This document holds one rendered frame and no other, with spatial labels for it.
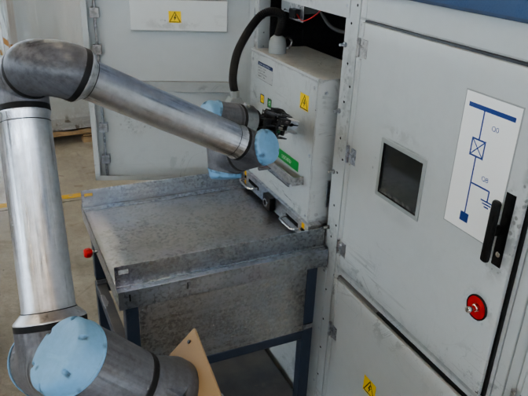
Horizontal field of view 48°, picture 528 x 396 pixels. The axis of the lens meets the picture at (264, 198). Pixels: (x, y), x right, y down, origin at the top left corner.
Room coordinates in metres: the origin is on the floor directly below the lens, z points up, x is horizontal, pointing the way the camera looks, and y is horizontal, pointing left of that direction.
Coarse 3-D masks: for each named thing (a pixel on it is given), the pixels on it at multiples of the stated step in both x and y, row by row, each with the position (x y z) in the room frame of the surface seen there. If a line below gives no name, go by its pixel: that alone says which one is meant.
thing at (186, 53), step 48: (96, 0) 2.21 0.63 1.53; (144, 0) 2.20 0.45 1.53; (192, 0) 2.23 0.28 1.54; (240, 0) 2.27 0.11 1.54; (96, 48) 2.19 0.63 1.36; (144, 48) 2.23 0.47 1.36; (192, 48) 2.25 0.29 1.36; (192, 96) 2.25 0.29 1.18; (240, 96) 2.28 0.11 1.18; (96, 144) 2.18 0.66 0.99; (144, 144) 2.23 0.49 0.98; (192, 144) 2.25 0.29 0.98
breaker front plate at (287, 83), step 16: (256, 64) 2.11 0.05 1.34; (272, 64) 1.99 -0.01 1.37; (256, 80) 2.11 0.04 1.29; (288, 80) 1.88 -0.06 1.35; (304, 80) 1.79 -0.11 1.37; (256, 96) 2.10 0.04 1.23; (272, 96) 1.99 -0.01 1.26; (288, 96) 1.88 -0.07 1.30; (288, 112) 1.87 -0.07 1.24; (304, 112) 1.78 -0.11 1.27; (304, 128) 1.77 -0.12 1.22; (288, 144) 1.86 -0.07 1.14; (304, 144) 1.76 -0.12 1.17; (304, 160) 1.76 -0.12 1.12; (256, 176) 2.08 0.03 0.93; (272, 176) 1.96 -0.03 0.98; (304, 176) 1.75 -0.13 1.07; (288, 192) 1.84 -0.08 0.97; (304, 192) 1.74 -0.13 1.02; (304, 208) 1.74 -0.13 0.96
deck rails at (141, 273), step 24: (96, 192) 1.93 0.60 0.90; (120, 192) 1.97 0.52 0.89; (144, 192) 2.01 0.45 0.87; (168, 192) 2.05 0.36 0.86; (192, 192) 2.07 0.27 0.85; (264, 240) 1.61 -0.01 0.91; (288, 240) 1.65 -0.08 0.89; (312, 240) 1.68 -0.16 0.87; (144, 264) 1.45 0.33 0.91; (168, 264) 1.48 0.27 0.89; (192, 264) 1.51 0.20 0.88; (216, 264) 1.54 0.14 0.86
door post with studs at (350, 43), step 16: (352, 0) 1.68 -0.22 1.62; (352, 16) 1.67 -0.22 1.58; (352, 32) 1.67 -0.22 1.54; (352, 48) 1.66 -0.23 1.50; (352, 64) 1.65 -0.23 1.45; (352, 80) 1.65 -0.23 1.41; (336, 128) 1.70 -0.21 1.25; (336, 144) 1.70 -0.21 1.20; (336, 160) 1.68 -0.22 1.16; (336, 176) 1.67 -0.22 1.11; (336, 192) 1.67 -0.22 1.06; (336, 208) 1.66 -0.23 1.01; (336, 224) 1.65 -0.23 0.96; (320, 352) 1.67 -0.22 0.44; (320, 368) 1.66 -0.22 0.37; (320, 384) 1.65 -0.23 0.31
